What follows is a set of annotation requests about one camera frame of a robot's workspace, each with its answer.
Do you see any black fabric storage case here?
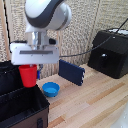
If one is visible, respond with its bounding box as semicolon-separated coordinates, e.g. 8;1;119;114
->
0;59;51;128

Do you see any dark blue toy block plate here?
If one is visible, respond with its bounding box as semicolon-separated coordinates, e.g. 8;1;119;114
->
58;59;86;87

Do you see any white flat object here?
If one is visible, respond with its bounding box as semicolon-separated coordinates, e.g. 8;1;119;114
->
109;27;128;35

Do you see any red plastic cup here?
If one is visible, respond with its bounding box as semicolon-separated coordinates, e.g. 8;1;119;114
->
18;64;39;89

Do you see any black speaker box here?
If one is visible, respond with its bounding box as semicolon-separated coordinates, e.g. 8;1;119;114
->
87;29;128;80

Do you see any black cable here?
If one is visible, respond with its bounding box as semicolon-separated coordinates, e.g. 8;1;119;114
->
59;18;128;58

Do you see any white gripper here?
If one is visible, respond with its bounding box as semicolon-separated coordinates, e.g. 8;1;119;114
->
9;40;61;81

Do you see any blue plastic bowl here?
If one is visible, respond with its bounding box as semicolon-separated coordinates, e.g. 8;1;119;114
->
41;81;61;98

